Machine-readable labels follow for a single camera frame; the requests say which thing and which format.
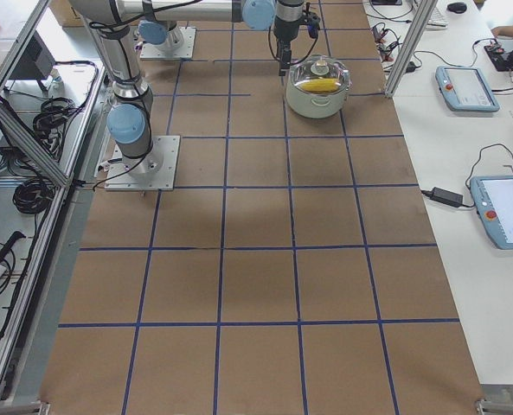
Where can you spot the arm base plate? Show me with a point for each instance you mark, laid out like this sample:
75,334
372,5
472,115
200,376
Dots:
156,171
166,52

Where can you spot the aluminium frame post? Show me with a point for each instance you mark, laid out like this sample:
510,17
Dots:
409,45

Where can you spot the black computer mouse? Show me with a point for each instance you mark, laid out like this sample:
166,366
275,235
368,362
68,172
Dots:
457,7

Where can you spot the cardboard box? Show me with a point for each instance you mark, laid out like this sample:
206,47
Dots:
65,14

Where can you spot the glass pot lid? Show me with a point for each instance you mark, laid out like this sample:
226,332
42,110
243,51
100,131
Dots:
320,66

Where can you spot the pale green cooking pot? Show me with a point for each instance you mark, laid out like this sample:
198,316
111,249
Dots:
311,105

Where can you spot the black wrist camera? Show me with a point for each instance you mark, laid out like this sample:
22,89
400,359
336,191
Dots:
312,23

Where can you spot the person's hand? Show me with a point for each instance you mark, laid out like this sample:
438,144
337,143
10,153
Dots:
503,31

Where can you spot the black power adapter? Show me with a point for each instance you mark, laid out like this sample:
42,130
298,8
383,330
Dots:
446,197

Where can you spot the near blue teach pendant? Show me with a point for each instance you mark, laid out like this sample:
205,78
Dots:
493,197

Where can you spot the yellow plastic corn cob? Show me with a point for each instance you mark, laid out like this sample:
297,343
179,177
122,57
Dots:
320,85

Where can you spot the far blue teach pendant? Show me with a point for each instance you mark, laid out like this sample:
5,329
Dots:
465,89

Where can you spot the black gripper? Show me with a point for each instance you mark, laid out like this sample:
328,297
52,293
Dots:
285,26

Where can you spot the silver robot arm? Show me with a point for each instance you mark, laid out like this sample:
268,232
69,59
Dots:
110,24
158,33

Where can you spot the blue teach pendant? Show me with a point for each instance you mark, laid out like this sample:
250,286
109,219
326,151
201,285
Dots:
493,197
465,89

